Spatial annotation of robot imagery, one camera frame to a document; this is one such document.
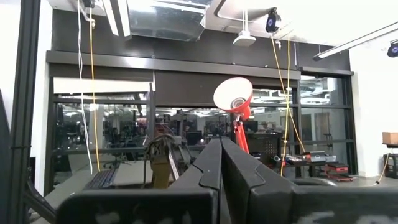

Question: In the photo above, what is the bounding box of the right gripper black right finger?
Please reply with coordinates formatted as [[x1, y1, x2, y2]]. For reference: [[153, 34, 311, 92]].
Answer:
[[221, 138, 398, 224]]

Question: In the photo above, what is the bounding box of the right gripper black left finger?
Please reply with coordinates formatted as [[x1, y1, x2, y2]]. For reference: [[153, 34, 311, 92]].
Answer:
[[55, 138, 223, 224]]

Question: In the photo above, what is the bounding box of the black perforated cabinet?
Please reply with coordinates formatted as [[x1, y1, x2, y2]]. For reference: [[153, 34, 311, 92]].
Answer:
[[244, 132, 284, 166]]

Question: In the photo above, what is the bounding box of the grey laptop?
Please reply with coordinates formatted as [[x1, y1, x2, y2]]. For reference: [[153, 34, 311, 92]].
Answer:
[[83, 160, 156, 190]]

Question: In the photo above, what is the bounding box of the red desk lamp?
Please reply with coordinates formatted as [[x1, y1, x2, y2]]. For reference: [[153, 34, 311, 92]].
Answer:
[[213, 77, 254, 154]]

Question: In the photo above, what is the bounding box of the red tool cart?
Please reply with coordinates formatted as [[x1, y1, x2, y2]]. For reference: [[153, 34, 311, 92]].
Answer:
[[324, 161, 356, 183]]

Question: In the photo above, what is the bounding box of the white roller blind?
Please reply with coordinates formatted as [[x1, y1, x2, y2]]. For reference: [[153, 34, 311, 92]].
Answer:
[[52, 77, 154, 95]]

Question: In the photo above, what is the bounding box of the white round ceiling device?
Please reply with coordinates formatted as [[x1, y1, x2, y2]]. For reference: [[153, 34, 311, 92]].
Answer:
[[233, 9, 257, 47]]

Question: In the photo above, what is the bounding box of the brown cardboard box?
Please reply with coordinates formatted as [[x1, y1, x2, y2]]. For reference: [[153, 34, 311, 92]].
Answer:
[[382, 131, 398, 146]]

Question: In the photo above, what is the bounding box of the white ceiling light fixture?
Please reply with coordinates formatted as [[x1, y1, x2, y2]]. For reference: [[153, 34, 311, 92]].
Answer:
[[101, 0, 132, 40]]

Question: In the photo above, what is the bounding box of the long linear ceiling light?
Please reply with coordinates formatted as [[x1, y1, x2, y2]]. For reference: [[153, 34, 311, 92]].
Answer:
[[312, 21, 398, 62]]

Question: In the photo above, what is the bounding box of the yellow cable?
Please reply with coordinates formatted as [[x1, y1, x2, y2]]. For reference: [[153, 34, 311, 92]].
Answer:
[[279, 36, 290, 177], [88, 7, 101, 172], [270, 33, 308, 154]]

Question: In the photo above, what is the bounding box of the white cable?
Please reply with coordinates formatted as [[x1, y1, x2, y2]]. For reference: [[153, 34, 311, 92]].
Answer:
[[76, 0, 94, 175]]

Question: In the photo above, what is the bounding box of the silver rectangular ceiling duct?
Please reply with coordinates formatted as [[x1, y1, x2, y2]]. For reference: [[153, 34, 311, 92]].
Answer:
[[127, 0, 213, 43]]

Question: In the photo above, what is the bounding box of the black metal rig frame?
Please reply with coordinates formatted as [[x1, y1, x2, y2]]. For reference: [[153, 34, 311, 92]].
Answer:
[[7, 0, 57, 224]]

